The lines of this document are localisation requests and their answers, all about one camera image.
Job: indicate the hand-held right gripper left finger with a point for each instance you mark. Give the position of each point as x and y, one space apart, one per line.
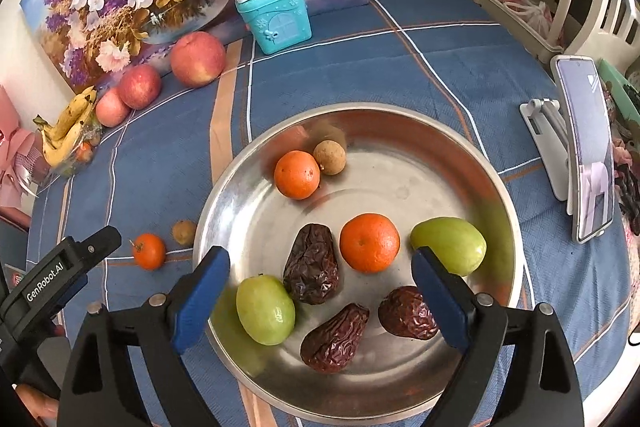
200 302

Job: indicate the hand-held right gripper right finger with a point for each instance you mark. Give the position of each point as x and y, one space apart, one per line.
440 302

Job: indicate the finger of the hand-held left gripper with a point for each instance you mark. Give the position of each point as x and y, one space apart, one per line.
97 247

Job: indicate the small round dried date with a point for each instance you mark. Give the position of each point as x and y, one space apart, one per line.
405 312

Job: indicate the small stemmed mandarin orange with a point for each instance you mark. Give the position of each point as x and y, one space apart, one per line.
148 252

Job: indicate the green jujube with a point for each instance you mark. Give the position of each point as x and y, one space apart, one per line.
265 309
452 244

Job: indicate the brown longan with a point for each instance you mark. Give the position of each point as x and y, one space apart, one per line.
330 157
184 232

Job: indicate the large mandarin orange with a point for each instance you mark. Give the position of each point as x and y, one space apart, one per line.
370 242

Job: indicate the pointed dried red date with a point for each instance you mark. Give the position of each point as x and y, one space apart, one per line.
335 344

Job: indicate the large dried red date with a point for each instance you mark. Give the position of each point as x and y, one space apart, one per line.
312 264

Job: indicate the round metal plate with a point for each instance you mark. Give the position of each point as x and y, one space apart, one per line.
400 177

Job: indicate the person's left hand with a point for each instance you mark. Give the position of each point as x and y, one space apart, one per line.
35 404

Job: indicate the small orange in container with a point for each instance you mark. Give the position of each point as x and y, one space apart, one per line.
84 152

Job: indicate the clear plastic fruit container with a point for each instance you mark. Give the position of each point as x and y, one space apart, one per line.
87 134

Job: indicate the yellow banana bunch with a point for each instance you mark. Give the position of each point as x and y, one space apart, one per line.
60 132

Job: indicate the pale red apple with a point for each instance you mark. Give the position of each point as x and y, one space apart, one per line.
111 107

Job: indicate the white phone stand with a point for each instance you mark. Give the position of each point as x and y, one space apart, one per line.
542 122

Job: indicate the large red apple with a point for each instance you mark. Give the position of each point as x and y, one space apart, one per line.
198 59

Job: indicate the smartphone with clear case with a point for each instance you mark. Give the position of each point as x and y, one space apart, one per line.
587 132

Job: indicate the blue plaid tablecloth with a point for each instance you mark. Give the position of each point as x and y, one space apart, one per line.
400 57

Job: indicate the green box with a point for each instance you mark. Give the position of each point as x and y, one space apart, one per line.
617 82

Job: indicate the teal house-shaped box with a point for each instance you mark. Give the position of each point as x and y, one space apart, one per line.
275 19

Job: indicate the pink plastic bag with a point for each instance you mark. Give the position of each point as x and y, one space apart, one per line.
530 14

